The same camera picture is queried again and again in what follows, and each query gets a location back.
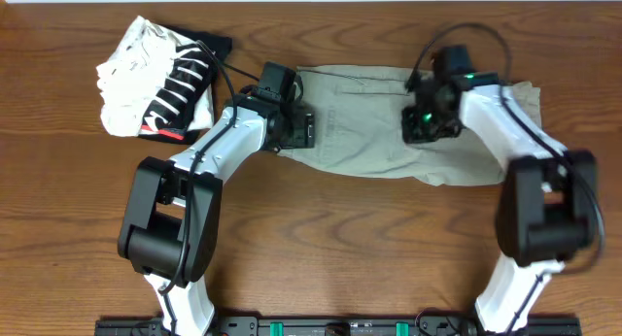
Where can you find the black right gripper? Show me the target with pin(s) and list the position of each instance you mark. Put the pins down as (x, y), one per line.
(411, 133)

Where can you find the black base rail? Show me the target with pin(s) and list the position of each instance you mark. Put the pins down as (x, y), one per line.
(431, 325)

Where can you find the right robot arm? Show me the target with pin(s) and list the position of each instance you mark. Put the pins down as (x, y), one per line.
(548, 210)

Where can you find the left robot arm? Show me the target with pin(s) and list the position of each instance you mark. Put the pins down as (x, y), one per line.
(170, 226)

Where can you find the khaki green shorts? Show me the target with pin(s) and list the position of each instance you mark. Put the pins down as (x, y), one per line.
(358, 131)

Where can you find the white folded garment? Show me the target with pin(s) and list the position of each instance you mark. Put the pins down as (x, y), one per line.
(130, 77)

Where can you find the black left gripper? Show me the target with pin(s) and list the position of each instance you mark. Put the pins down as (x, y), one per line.
(305, 129)

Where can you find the black white striped garment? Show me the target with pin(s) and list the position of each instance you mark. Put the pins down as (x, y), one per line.
(182, 107)

